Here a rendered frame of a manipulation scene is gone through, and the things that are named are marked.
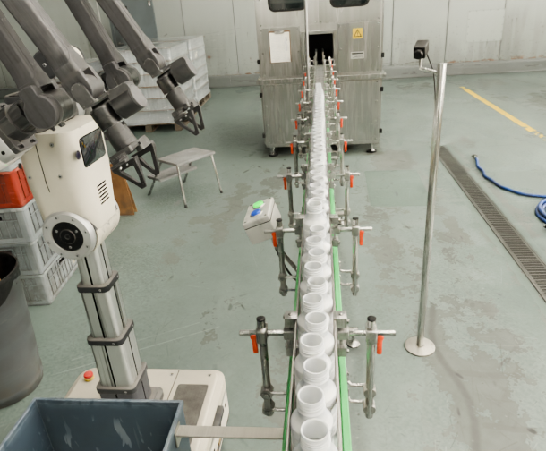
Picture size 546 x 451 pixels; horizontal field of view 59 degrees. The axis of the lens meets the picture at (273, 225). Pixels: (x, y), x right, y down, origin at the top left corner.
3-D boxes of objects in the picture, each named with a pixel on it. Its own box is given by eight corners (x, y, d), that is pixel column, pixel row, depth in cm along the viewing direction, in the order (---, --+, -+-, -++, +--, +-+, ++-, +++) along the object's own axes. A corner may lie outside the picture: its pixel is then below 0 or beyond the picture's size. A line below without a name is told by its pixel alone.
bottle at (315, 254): (330, 307, 111) (329, 243, 104) (334, 323, 106) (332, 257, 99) (304, 309, 111) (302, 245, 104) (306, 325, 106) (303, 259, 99)
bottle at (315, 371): (341, 458, 75) (341, 376, 68) (303, 464, 74) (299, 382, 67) (331, 428, 80) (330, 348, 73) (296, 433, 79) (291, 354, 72)
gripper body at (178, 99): (197, 103, 160) (183, 83, 157) (191, 107, 150) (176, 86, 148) (181, 113, 161) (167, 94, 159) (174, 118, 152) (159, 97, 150)
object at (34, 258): (42, 275, 295) (32, 242, 286) (-24, 279, 296) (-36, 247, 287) (77, 232, 351) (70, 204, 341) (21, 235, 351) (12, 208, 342)
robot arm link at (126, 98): (84, 81, 114) (67, 89, 106) (122, 56, 111) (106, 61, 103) (115, 125, 118) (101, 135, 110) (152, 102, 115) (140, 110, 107)
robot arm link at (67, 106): (26, 103, 116) (13, 107, 111) (55, 79, 113) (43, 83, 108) (53, 134, 119) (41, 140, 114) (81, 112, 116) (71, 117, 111)
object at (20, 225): (33, 242, 286) (23, 208, 277) (-35, 247, 286) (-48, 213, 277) (69, 204, 342) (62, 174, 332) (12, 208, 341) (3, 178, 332)
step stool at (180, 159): (183, 181, 507) (178, 142, 489) (223, 192, 468) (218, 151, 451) (147, 195, 476) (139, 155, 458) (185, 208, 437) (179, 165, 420)
